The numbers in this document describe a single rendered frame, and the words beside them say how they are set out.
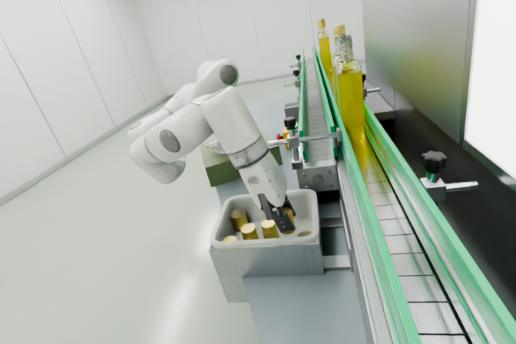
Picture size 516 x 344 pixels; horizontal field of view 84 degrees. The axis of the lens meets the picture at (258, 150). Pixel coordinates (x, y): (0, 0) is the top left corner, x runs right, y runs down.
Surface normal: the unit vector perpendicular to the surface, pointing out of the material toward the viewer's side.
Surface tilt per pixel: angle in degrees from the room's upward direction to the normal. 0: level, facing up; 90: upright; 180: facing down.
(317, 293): 0
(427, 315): 0
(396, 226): 0
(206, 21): 90
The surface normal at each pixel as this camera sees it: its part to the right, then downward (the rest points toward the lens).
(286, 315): -0.21, -0.89
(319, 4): -0.15, 0.43
